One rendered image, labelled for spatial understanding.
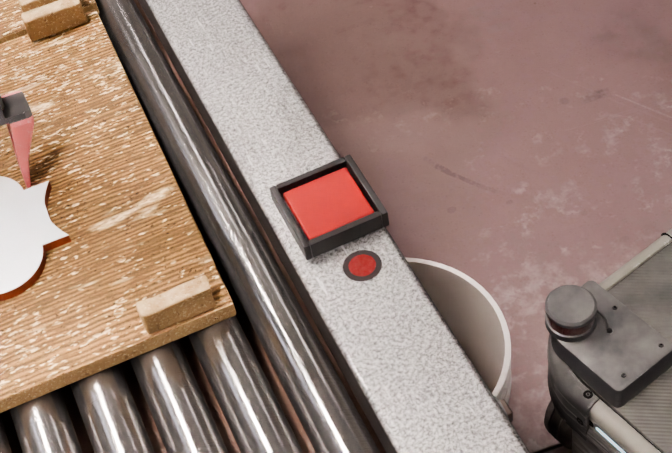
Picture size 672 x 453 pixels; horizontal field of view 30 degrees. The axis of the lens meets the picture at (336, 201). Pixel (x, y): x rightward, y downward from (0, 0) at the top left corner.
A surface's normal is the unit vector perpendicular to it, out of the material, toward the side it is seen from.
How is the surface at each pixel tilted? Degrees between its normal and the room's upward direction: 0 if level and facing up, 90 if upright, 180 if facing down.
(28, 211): 0
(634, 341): 0
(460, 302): 87
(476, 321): 87
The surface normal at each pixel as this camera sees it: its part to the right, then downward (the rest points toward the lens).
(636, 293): -0.12, -0.65
